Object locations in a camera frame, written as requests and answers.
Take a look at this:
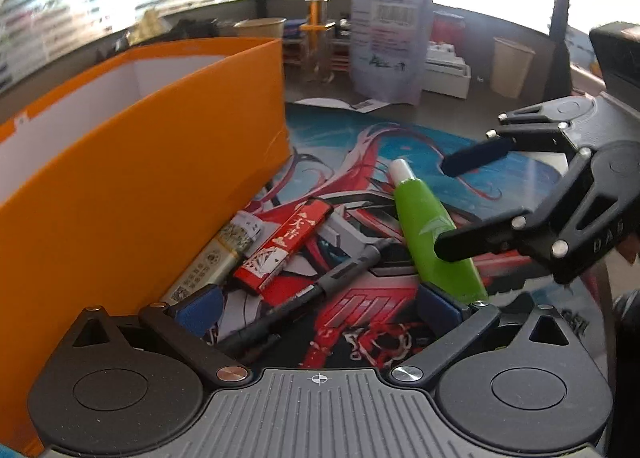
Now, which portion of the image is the gold white lighter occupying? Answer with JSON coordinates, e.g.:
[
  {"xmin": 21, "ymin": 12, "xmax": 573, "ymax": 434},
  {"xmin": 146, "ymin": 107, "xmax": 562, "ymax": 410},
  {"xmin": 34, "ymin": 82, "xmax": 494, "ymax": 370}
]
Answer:
[{"xmin": 160, "ymin": 211, "xmax": 264, "ymax": 305}]

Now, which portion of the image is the red lighter with cards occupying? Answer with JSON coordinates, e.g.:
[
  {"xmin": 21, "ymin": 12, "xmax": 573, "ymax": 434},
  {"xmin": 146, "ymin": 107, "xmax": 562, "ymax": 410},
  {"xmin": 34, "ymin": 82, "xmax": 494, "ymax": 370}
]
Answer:
[{"xmin": 232, "ymin": 198, "xmax": 333, "ymax": 295}]

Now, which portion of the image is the green tube white cap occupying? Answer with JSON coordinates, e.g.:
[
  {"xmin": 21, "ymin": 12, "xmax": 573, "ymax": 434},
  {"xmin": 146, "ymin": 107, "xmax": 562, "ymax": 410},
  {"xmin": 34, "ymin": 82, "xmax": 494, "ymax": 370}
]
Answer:
[{"xmin": 388, "ymin": 158, "xmax": 488, "ymax": 303}]

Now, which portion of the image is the printed anime desk mat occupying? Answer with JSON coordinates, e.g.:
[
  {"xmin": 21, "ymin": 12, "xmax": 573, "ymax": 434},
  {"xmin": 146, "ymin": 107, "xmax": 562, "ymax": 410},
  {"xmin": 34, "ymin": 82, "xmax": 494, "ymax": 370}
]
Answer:
[{"xmin": 199, "ymin": 102, "xmax": 612, "ymax": 379}]

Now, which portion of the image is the black marker pen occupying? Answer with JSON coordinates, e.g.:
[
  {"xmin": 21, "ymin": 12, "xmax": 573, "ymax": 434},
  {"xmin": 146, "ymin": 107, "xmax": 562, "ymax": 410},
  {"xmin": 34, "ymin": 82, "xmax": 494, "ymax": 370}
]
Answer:
[{"xmin": 215, "ymin": 238, "xmax": 398, "ymax": 358}]

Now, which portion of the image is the tan paper cup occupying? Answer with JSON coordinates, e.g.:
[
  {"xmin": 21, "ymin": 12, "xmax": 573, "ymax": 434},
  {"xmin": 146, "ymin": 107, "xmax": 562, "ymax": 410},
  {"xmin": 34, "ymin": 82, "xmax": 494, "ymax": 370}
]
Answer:
[
  {"xmin": 233, "ymin": 18, "xmax": 286, "ymax": 39},
  {"xmin": 490, "ymin": 37, "xmax": 536, "ymax": 99}
]

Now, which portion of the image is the orange cardboard box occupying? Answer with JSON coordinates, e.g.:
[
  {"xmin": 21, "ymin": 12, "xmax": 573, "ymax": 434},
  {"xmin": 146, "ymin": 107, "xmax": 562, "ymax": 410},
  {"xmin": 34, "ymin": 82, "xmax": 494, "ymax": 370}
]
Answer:
[{"xmin": 1, "ymin": 37, "xmax": 290, "ymax": 455}]

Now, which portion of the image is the white printed pouch bag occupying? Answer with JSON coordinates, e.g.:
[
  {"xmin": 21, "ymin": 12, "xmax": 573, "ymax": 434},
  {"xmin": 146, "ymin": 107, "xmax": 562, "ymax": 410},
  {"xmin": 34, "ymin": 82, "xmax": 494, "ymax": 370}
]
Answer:
[{"xmin": 349, "ymin": 0, "xmax": 433, "ymax": 105}]

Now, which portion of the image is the black mesh desk organizer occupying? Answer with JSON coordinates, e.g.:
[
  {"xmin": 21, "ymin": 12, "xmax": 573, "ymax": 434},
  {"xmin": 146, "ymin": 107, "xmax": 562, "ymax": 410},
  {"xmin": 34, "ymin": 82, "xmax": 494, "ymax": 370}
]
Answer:
[{"xmin": 114, "ymin": 17, "xmax": 222, "ymax": 51}]

